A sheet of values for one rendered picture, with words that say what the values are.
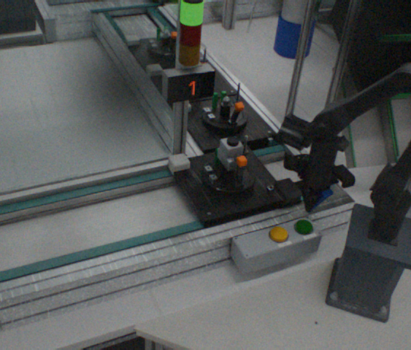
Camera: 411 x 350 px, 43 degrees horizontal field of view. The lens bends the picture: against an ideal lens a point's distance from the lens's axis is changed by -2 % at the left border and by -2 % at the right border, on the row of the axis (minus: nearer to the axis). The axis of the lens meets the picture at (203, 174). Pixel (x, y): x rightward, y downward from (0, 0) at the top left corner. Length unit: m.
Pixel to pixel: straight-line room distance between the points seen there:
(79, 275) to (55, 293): 0.06
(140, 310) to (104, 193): 0.33
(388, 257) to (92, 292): 0.63
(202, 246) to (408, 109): 0.75
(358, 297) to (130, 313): 0.51
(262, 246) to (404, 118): 0.61
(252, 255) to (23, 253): 0.52
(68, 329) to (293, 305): 0.51
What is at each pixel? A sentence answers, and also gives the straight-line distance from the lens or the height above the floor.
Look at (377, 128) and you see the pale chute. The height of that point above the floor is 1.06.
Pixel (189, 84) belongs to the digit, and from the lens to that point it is 1.25.
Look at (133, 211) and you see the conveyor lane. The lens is 1.33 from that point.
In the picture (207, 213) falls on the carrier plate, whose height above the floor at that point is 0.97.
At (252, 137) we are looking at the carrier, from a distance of 1.52.
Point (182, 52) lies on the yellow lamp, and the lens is 1.22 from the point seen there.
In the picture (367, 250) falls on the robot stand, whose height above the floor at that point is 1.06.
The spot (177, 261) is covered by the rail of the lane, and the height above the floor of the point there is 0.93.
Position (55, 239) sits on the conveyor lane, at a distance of 1.28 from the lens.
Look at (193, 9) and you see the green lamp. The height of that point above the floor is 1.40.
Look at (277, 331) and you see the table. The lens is 1.20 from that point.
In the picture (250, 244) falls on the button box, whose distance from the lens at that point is 1.21.
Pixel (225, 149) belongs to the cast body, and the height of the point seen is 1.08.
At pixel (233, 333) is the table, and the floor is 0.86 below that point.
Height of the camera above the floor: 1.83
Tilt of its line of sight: 39 degrees down
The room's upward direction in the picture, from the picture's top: 5 degrees clockwise
